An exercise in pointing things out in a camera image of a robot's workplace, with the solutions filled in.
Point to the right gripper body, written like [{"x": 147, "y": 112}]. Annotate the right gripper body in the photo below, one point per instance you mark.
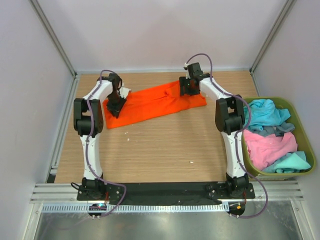
[{"x": 185, "y": 81}]

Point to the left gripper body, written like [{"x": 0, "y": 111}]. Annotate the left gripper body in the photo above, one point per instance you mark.
[{"x": 116, "y": 102}]

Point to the orange t-shirt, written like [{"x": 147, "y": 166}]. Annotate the orange t-shirt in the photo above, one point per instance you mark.
[{"x": 151, "y": 103}]

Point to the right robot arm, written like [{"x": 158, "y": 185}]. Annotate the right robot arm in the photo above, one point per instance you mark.
[{"x": 229, "y": 120}]

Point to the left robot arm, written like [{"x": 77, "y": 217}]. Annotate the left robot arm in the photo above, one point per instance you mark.
[{"x": 88, "y": 122}]

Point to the light blue t-shirt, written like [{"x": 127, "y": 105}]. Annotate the light blue t-shirt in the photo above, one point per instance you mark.
[{"x": 264, "y": 113}]

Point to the pink t-shirt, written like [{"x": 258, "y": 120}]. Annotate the pink t-shirt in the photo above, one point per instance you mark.
[{"x": 264, "y": 151}]

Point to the grey t-shirt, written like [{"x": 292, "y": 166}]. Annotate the grey t-shirt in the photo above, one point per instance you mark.
[{"x": 278, "y": 131}]

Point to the turquoise t-shirt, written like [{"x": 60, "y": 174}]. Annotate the turquoise t-shirt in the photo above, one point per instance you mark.
[{"x": 292, "y": 162}]

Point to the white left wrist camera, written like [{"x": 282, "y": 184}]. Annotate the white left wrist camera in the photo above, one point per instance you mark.
[{"x": 124, "y": 92}]

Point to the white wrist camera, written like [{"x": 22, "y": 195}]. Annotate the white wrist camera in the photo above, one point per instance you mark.
[
  {"x": 185, "y": 67},
  {"x": 124, "y": 92}
]

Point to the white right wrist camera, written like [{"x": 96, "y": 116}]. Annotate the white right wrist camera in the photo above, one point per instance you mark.
[{"x": 185, "y": 67}]

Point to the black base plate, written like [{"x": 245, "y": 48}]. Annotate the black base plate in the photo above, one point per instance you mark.
[{"x": 163, "y": 194}]

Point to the white slotted cable duct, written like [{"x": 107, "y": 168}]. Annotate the white slotted cable duct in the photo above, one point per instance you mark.
[{"x": 100, "y": 208}]

